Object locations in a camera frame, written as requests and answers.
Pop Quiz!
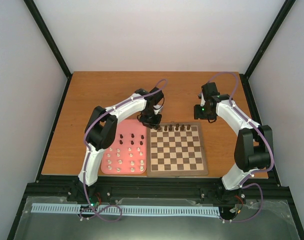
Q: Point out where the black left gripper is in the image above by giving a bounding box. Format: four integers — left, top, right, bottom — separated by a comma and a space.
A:
139, 109, 162, 131

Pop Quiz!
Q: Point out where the dark chess knight piece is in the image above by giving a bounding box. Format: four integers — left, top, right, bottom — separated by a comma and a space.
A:
175, 123, 180, 131

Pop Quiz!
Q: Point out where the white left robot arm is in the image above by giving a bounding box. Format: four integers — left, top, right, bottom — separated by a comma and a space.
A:
78, 87, 164, 202

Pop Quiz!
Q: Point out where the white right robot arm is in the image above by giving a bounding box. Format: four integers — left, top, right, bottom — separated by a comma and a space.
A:
194, 82, 274, 191

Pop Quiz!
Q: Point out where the wooden chess board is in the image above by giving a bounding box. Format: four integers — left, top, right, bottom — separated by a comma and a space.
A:
146, 122, 209, 177

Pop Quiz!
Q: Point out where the pink plastic tray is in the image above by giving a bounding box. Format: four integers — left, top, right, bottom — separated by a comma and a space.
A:
100, 119, 147, 175

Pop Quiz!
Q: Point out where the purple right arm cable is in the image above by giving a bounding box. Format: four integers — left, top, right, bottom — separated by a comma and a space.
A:
206, 71, 275, 223

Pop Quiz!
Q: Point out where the light blue cable duct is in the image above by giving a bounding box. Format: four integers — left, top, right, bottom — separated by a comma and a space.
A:
30, 203, 220, 218

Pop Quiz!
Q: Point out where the black aluminium frame rail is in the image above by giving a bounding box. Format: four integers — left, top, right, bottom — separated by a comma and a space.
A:
22, 175, 294, 207

